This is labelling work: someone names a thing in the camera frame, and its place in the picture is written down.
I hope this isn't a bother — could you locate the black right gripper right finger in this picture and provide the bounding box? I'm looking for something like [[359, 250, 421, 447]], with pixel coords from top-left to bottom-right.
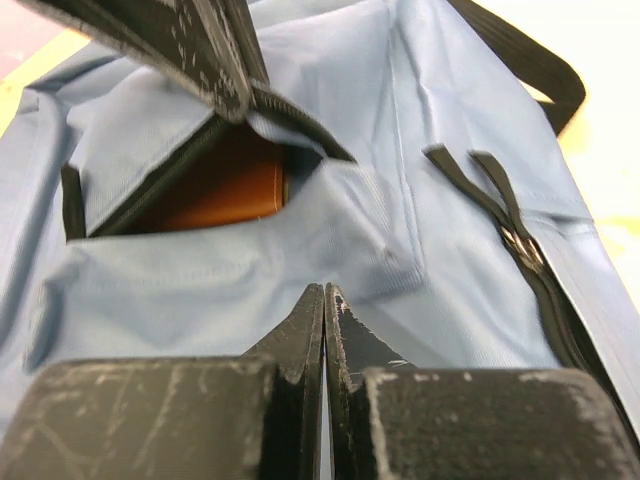
[[325, 284, 639, 479]]

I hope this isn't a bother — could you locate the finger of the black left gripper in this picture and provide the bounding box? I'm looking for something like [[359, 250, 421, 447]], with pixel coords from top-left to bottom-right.
[[21, 0, 250, 123], [234, 1, 270, 108]]

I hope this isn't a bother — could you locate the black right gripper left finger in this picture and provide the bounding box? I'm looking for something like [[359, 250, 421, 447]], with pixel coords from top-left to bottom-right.
[[1, 284, 324, 479]]

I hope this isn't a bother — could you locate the brown leather wallet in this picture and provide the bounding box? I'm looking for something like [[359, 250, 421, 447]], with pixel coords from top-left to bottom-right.
[[130, 129, 287, 233]]

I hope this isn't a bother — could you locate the blue fabric backpack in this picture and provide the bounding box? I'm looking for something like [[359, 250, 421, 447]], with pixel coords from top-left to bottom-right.
[[0, 0, 640, 480]]

